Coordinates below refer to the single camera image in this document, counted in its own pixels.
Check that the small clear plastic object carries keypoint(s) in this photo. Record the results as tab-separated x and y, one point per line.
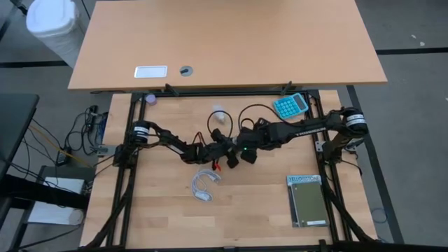
219	115

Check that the white trash bin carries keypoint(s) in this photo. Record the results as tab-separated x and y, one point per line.
52	24

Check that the light wooden desk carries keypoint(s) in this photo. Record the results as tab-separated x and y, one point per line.
227	35

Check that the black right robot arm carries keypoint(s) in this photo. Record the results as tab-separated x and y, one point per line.
308	127

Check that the teal tray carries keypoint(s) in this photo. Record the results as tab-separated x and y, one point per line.
288	106

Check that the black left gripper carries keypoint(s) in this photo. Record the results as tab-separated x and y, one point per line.
221	147

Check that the green spiral notebook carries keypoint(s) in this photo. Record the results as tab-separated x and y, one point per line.
309	203

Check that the black desk foot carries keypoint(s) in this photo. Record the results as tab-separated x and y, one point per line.
35	192

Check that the black side table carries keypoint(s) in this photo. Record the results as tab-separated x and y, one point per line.
15	122

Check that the black frame clamp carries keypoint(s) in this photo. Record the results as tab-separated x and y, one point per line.
287	88
171	90

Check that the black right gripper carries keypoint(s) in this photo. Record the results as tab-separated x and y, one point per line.
250	136

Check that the black power adapter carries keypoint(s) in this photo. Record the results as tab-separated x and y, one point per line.
62	158

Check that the black aluminium table frame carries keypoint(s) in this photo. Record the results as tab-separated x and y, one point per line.
227	94

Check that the white computer case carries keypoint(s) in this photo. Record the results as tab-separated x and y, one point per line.
56	215

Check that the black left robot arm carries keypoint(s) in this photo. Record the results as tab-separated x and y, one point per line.
164	134

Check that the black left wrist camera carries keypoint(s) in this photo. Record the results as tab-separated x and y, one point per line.
217	135

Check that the grey metal mounting bracket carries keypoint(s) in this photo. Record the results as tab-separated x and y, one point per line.
320	146
103	150

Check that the small purple round container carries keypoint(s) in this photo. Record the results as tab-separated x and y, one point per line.
150	99

